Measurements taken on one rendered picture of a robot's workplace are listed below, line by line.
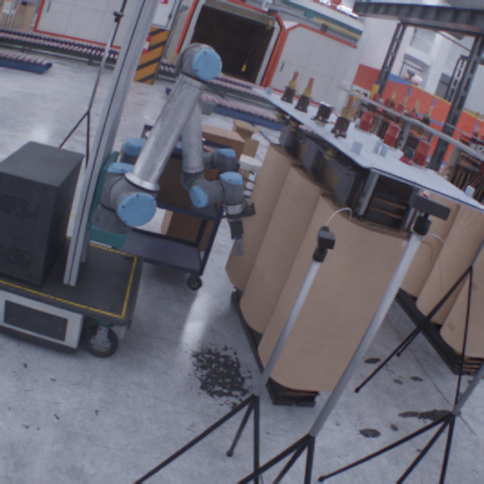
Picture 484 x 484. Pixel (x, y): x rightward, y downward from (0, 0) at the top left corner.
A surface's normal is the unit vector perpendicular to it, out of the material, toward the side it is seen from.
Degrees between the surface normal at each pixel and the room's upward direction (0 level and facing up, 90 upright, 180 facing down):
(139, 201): 95
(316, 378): 90
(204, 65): 82
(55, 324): 90
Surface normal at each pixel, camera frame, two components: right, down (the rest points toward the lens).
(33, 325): 0.08, 0.42
